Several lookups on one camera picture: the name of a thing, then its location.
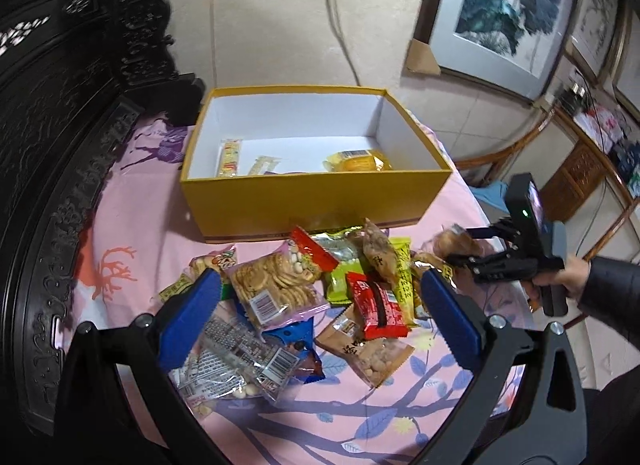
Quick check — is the blue snack packet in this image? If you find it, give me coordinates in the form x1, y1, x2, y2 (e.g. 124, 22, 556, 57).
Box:
235, 317, 326, 386

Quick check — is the clear barcode snack packet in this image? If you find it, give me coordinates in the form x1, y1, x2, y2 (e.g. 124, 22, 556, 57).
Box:
167, 317, 301, 406

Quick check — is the striped yellow snack packet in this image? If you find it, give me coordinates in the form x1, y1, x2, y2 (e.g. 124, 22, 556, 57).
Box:
216, 139, 243, 178

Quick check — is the small yellow snack packet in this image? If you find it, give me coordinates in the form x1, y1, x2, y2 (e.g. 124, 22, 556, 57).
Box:
159, 275, 193, 303

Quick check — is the framed ink drawing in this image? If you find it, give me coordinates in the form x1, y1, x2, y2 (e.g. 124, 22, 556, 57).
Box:
565, 0, 628, 86

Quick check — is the small cream snack packet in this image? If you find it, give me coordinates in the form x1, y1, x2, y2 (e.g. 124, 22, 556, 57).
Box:
247, 155, 281, 176

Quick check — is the yellow cake packet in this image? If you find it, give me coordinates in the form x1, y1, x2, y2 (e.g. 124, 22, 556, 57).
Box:
322, 150, 393, 173

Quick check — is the brown peanut packet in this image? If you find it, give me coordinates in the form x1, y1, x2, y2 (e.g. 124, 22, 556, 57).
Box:
315, 305, 416, 388

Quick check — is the large framed landscape painting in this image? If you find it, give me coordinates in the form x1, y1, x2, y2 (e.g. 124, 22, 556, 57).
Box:
412, 0, 586, 103

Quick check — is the person's right forearm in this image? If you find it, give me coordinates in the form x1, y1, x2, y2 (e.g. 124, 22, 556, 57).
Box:
577, 257, 640, 320

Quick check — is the framed picture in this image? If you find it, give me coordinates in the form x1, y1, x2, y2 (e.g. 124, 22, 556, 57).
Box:
612, 10, 640, 120

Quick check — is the red-orange nut packet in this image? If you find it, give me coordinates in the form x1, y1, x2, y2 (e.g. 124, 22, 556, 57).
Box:
287, 226, 341, 286

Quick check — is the golden snack packet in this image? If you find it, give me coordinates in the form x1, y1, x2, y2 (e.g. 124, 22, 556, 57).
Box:
410, 251, 456, 321

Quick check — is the dark carved wooden headboard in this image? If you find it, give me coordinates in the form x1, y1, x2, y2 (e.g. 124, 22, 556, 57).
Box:
0, 0, 208, 446

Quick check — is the pink printed bedsheet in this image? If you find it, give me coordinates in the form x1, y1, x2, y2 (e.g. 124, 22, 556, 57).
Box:
75, 110, 531, 465

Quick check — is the power strip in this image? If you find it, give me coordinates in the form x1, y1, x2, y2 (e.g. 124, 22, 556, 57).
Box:
560, 80, 590, 106

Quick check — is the yellow cardboard box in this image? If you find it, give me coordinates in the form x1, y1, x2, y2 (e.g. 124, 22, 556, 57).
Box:
180, 86, 454, 245

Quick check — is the cardboard corner protector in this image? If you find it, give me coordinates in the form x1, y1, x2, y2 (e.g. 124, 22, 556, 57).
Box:
406, 39, 442, 76

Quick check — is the clear green seed packet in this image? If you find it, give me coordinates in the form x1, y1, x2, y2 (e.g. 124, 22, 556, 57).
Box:
312, 227, 371, 266

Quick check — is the brown bread packet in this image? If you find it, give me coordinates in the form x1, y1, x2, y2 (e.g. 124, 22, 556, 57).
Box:
432, 225, 483, 267

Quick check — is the person's right hand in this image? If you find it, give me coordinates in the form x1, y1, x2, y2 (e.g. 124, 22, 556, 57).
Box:
525, 255, 593, 315

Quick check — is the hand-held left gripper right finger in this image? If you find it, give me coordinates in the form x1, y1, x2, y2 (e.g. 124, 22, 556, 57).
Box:
419, 269, 591, 465

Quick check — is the cartoon small biscuit packet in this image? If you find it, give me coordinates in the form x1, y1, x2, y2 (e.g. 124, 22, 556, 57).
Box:
189, 245, 238, 291

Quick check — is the brown pastry packet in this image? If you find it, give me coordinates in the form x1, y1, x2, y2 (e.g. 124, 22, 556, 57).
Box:
361, 219, 401, 281

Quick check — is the pink round cracker packet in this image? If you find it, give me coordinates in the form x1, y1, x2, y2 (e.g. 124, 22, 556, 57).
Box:
222, 240, 331, 331

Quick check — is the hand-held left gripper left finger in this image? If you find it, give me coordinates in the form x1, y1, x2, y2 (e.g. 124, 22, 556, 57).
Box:
52, 269, 236, 465

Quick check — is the green snack packet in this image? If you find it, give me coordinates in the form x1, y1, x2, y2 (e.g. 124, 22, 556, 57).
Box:
322, 260, 371, 306

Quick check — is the white power cable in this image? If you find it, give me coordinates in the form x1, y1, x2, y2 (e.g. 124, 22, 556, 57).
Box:
325, 0, 363, 88

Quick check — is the wooden side furniture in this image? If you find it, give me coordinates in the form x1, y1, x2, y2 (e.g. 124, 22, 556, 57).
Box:
457, 107, 640, 266

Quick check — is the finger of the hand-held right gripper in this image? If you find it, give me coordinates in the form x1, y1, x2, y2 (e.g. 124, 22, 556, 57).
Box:
444, 251, 508, 282
450, 225, 512, 246

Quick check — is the dark clothing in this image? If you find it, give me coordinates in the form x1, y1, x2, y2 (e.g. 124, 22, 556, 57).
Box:
582, 385, 640, 465

